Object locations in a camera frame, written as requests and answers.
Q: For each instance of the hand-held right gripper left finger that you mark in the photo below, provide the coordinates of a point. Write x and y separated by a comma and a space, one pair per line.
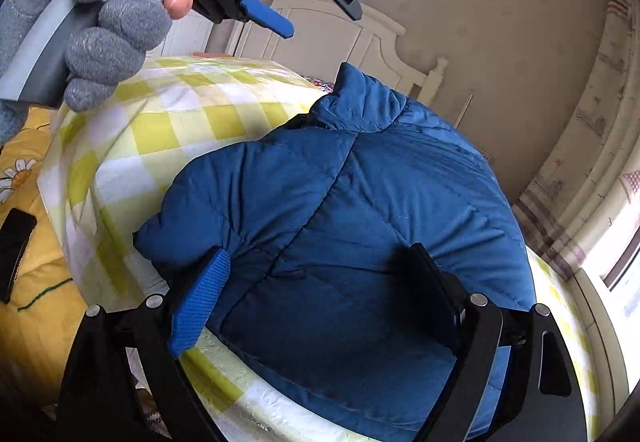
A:
200, 302

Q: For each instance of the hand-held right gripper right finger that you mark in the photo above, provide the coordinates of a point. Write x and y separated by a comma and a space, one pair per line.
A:
440, 302

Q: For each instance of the blue puffer jacket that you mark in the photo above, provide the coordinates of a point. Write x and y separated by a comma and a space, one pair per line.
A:
325, 222

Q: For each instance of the person's left hand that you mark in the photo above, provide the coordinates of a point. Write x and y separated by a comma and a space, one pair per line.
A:
125, 27

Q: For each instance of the white bed headboard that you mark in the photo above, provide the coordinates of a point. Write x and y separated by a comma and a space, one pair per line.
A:
340, 37

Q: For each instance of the pink pillow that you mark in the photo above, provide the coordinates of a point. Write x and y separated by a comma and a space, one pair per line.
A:
210, 54

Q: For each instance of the white wardrobe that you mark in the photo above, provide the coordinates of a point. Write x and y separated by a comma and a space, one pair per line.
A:
190, 37

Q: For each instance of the colourful patterned pillow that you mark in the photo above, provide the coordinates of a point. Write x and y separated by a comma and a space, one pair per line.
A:
322, 84

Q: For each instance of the yellow-green checkered quilt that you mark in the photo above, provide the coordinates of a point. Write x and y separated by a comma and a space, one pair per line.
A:
150, 132

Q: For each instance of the yellow floral bedsheet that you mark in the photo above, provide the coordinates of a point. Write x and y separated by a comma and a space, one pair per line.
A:
40, 332

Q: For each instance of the thin white stick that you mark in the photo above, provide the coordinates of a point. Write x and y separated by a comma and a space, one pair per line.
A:
465, 109

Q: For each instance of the window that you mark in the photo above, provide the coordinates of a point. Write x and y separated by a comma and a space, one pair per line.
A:
625, 267

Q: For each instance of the black phone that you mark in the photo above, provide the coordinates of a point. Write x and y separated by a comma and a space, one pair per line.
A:
15, 247

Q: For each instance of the striped printed curtain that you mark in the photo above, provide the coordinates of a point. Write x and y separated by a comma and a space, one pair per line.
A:
590, 147

